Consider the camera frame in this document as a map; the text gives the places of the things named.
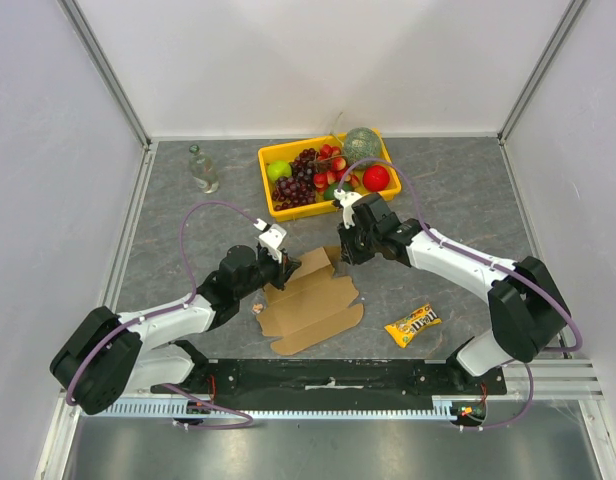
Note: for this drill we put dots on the dark purple grape bunch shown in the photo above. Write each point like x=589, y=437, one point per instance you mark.
x=298, y=189

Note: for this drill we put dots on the yellow plastic tray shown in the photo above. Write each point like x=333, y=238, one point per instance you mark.
x=288, y=151

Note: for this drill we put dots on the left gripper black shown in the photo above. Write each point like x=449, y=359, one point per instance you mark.
x=284, y=271

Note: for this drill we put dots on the green lime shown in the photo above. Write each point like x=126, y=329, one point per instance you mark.
x=329, y=193

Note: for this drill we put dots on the brown cardboard box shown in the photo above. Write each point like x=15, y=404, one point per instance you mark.
x=315, y=305

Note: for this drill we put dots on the clear glass bottle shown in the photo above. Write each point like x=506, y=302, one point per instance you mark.
x=203, y=170

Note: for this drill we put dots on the grey slotted cable duct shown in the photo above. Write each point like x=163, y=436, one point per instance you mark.
x=180, y=408

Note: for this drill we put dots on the yellow candy bag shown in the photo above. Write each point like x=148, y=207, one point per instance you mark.
x=406, y=329

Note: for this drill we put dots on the green netted melon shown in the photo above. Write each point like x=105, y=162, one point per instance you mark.
x=361, y=143

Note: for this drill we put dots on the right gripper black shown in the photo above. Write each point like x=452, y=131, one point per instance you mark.
x=349, y=242

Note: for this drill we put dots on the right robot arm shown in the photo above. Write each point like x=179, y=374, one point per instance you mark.
x=526, y=308

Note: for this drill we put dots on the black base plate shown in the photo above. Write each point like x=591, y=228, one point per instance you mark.
x=239, y=376

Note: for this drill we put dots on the green apple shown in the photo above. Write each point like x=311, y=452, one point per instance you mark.
x=278, y=169

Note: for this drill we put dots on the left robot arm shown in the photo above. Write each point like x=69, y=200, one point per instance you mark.
x=111, y=353

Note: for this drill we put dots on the red apple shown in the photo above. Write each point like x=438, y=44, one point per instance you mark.
x=376, y=178

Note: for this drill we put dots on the red strawberry cluster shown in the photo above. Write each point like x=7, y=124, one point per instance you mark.
x=330, y=167

